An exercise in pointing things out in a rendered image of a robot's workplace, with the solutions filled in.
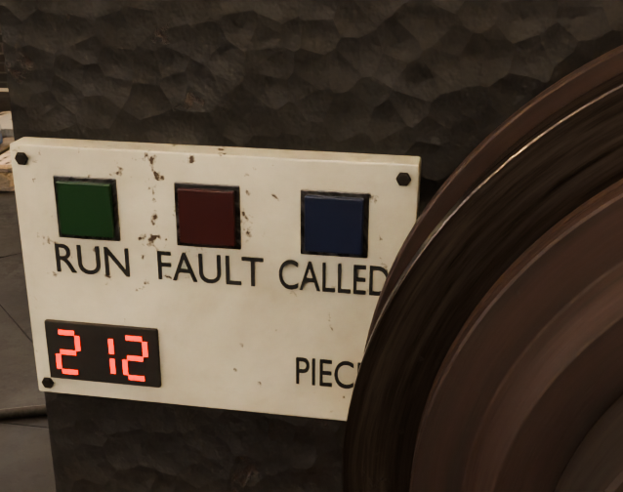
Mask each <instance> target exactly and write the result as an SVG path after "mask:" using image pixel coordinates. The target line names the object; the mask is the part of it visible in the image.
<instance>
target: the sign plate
mask: <svg viewBox="0 0 623 492"><path fill-rule="evenodd" d="M10 152H11V160H12V168H13V177H14V185H15V193H16V200H17V209H18V217H19V225H20V233H21V248H22V256H23V264H24V273H25V281H26V289H27V297H28V305H29V313H30V321H31V329H32V338H33V345H34V353H35V361H36V370H37V378H38V386H39V390H42V391H51V392H61V393H71V394H81V395H91V396H100V397H110V398H121V399H131V400H140V401H150V402H160V403H170V404H180V405H189V406H199V407H209V408H220V409H229V410H239V411H249V412H259V413H269V414H278V415H288V416H298V417H308V418H317V419H328V420H338V421H346V420H347V418H348V413H349V407H350V403H351V399H352V394H353V388H354V384H355V380H356V377H357V373H358V369H359V366H360V363H361V360H362V357H363V354H364V349H365V344H366V340H367V336H368V331H369V328H370V324H371V321H372V317H373V314H374V310H375V307H376V305H377V302H378V299H379V296H380V293H381V291H382V288H383V286H384V283H385V281H386V278H387V276H388V273H389V271H390V269H391V267H392V265H393V263H394V261H395V257H396V255H397V253H398V252H399V250H400V248H401V246H402V244H403V242H404V240H405V239H406V237H407V235H408V233H409V232H410V230H411V229H412V227H413V226H414V225H415V223H416V221H417V220H418V218H419V201H420V181H421V162H422V159H421V157H419V156H405V155H386V154H366V153H346V152H326V151H306V150H287V149H267V148H248V147H228V146H208V145H188V144H168V143H130V142H111V141H90V140H71V139H51V138H32V137H23V138H21V139H19V140H17V141H15V142H13V143H10ZM57 181H68V182H85V183H102V184H111V195H112V207H113V219H114V231H115V236H114V237H113V238H108V237H94V236H79V235H65V234H62V231H61V222H60V212H59V202H58V194H57ZM179 187H185V188H203V189H219V190H233V191H234V203H235V237H236V244H235V246H223V245H208V244H193V243H182V242H181V241H180V224H179V205H178V188H179ZM306 195H321V196H338V197H355V198H363V199H364V213H363V250H362V255H352V254H337V253H322V252H309V251H305V196H306ZM58 330H69V331H74V336H79V339H80V348H81V351H77V352H76V355H68V354H61V351H60V349H68V350H75V342H74V336H68V335H59V333H58ZM125 336H137V337H142V342H147V354H148V357H144V361H132V360H127V355H133V356H143V346H142V342H135V341H126V339H125ZM107 339H113V348H114V354H109V351H108V340H107ZM56 353H59V354H61V358H62V369H71V370H78V375H72V374H63V373H62V369H59V368H57V360H56ZM110 358H113V359H114V360H115V371H116V374H111V373H110V363H109V359H110ZM122 359H124V360H127V362H128V374H129V375H134V376H144V377H145V381H134V380H129V375H123V365H122Z"/></svg>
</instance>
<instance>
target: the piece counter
mask: <svg viewBox="0 0 623 492"><path fill-rule="evenodd" d="M58 333H59V335H68V336H74V331H69V330H58ZM125 339H126V341H135V342H142V337H137V336H125ZM107 340H108V351H109V354H114V348H113V339H107ZM74 342H75V350H68V349H60V351H61V354H68V355H76V352H77V351H81V348H80V339H79V336H74ZM142 346H143V356H133V355H127V360H132V361H144V357H148V354H147V342H142ZM61 354H59V353H56V360H57V368H59V369H62V358H61ZM127 360H124V359H122V365H123V375H129V374H128V362H127ZM109 363H110V373H111V374H116V371H115V360H114V359H113V358H110V359H109ZM62 373H63V374H72V375H78V370H71V369H62ZM129 380H134V381H145V377H144V376H134V375H129Z"/></svg>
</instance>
